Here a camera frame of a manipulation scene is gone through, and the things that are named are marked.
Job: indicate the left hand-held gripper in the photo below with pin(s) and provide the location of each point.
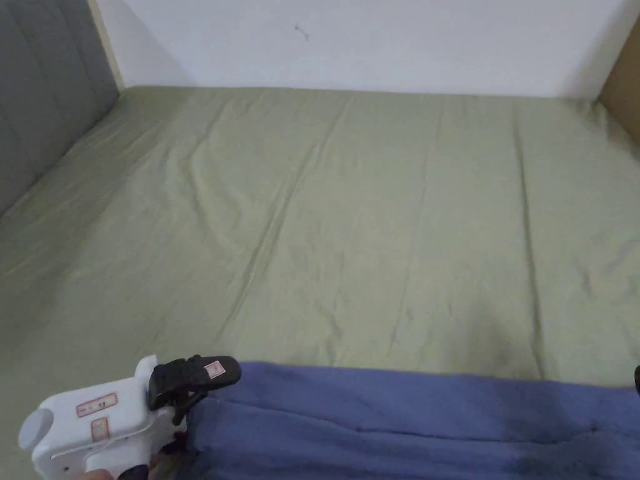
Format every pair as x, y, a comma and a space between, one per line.
100, 420

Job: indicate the grey padded headboard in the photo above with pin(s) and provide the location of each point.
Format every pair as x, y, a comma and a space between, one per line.
45, 85

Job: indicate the bed with pale green sheet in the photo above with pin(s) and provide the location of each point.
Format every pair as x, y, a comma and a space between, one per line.
350, 210

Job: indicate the brown board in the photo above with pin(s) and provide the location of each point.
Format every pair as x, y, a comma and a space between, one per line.
622, 90

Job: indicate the person's left hand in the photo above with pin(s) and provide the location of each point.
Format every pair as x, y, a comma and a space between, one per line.
97, 475

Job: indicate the blue garment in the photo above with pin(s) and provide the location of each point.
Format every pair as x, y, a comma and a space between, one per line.
410, 430

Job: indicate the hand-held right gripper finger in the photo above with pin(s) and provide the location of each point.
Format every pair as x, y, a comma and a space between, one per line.
637, 380

